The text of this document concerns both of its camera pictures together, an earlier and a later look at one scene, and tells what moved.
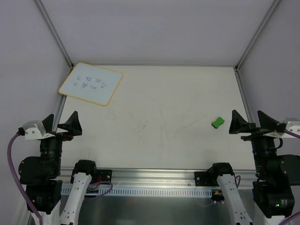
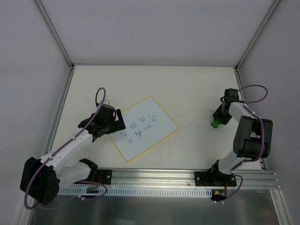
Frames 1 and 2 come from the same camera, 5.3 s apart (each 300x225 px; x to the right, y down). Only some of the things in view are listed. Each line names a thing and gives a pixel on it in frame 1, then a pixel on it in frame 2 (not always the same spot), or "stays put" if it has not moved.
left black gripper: (59, 135) -> (117, 125)
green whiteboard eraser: (218, 122) stays put
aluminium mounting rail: (157, 178) stays put
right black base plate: (205, 178) stays put
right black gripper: (258, 133) -> (219, 115)
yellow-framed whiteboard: (92, 83) -> (146, 123)
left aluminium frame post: (61, 105) stays put
